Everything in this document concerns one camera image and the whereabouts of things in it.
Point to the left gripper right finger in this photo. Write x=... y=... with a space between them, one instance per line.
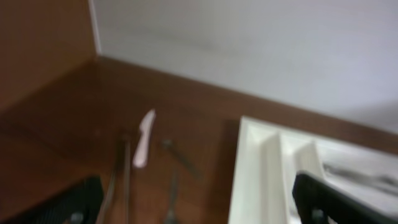
x=317 y=202

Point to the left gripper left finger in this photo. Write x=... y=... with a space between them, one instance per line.
x=80 y=203

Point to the metal tongs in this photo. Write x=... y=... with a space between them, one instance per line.
x=115 y=206

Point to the metal fork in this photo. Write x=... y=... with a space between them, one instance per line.
x=377 y=181

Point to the pink plastic knife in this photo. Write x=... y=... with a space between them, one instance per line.
x=142 y=151

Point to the small teaspoon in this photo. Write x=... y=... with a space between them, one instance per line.
x=169 y=145
x=171 y=216

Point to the white plastic cutlery tray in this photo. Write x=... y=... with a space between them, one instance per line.
x=269 y=157

